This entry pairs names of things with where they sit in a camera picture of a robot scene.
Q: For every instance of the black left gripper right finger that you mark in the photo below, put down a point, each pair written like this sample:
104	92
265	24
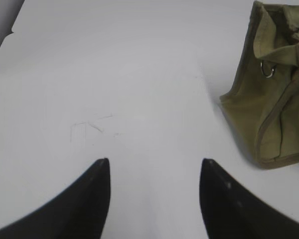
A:
230	211

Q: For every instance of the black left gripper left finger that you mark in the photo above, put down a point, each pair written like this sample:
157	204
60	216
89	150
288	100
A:
79	212

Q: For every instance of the yellow canvas bag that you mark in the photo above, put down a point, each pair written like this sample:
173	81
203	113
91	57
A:
262	105

